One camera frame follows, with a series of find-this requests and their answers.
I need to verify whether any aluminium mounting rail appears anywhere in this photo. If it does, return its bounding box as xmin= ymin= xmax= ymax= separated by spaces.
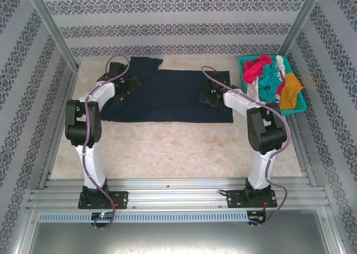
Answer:
xmin=26 ymin=178 xmax=332 ymax=210

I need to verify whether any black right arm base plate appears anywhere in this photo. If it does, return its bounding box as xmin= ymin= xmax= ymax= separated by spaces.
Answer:
xmin=225 ymin=189 xmax=278 ymax=209

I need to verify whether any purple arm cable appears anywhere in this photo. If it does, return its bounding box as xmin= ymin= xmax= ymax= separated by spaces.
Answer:
xmin=201 ymin=65 xmax=292 ymax=227
xmin=82 ymin=55 xmax=131 ymax=231

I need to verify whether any navy blue t-shirt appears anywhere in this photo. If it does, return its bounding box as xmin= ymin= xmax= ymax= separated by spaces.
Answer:
xmin=100 ymin=56 xmax=234 ymax=123

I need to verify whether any white t-shirt teal print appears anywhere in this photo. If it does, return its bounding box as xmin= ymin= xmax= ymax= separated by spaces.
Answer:
xmin=272 ymin=55 xmax=287 ymax=83

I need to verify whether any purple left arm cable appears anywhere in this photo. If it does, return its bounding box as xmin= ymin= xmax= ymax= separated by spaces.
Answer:
xmin=82 ymin=55 xmax=131 ymax=231

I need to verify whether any aluminium side rail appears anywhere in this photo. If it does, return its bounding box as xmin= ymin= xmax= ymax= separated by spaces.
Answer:
xmin=37 ymin=69 xmax=80 ymax=189
xmin=287 ymin=108 xmax=319 ymax=188

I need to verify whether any aluminium frame post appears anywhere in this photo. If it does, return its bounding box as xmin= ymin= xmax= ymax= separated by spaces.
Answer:
xmin=274 ymin=0 xmax=326 ymax=69
xmin=23 ymin=0 xmax=80 ymax=72

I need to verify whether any teal plastic laundry basket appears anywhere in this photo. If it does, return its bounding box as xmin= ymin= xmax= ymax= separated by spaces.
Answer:
xmin=238 ymin=55 xmax=308 ymax=117

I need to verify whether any slotted grey cable duct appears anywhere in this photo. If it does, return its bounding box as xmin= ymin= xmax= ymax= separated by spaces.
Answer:
xmin=37 ymin=211 xmax=249 ymax=223

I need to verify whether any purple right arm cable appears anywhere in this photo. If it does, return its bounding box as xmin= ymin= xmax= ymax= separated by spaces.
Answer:
xmin=201 ymin=65 xmax=292 ymax=227

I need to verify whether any red pink t-shirt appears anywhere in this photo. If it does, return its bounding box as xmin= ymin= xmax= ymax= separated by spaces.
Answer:
xmin=242 ymin=54 xmax=273 ymax=85

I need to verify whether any cream white t-shirt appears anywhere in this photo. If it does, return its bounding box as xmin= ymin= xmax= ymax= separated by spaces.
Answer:
xmin=245 ymin=82 xmax=262 ymax=103

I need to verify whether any grey sheet metal panel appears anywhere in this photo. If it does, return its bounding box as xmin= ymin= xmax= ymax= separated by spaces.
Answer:
xmin=16 ymin=209 xmax=342 ymax=254

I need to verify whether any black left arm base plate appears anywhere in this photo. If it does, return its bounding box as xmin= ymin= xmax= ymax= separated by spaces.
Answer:
xmin=78 ymin=191 xmax=129 ymax=210

